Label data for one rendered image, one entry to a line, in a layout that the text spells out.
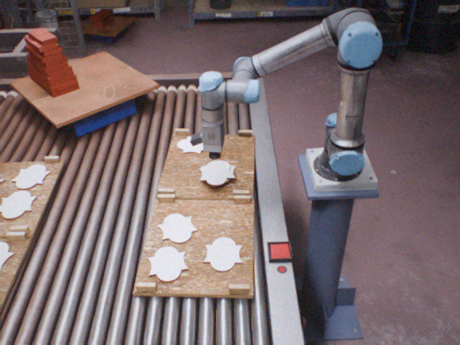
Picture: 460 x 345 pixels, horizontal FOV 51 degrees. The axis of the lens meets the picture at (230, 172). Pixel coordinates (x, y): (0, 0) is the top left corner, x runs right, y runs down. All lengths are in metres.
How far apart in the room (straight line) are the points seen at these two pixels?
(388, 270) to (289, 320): 1.48
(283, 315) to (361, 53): 0.77
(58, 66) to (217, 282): 1.22
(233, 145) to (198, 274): 0.68
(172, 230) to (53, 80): 0.95
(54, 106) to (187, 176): 0.70
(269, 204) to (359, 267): 1.18
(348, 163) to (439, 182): 1.88
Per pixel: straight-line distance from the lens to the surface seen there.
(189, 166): 1.87
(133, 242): 1.62
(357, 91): 1.55
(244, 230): 1.60
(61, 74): 2.24
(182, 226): 1.61
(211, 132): 1.62
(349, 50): 1.46
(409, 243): 3.01
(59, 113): 2.13
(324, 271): 2.24
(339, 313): 2.57
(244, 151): 1.94
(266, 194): 1.76
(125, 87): 2.25
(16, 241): 1.73
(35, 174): 1.98
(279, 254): 1.54
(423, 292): 2.78
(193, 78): 2.47
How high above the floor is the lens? 2.06
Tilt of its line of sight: 38 degrees down
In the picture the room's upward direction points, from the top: 2 degrees counter-clockwise
